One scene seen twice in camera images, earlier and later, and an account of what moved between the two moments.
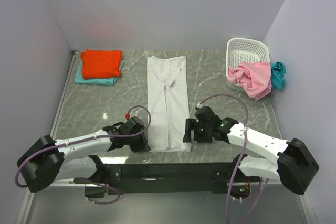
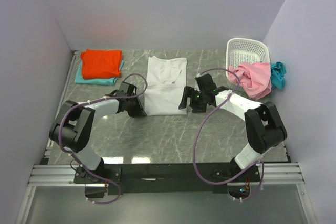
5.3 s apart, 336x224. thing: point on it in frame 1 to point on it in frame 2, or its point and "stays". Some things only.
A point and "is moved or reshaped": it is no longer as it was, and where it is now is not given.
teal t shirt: [278, 70] stays
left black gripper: [142, 146] to [139, 112]
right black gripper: [190, 125] to [187, 93]
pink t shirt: [254, 77] stays
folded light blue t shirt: [112, 81] stays
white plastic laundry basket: [241, 51] stays
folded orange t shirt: [97, 63] stays
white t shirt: [168, 103] is moved or reshaped
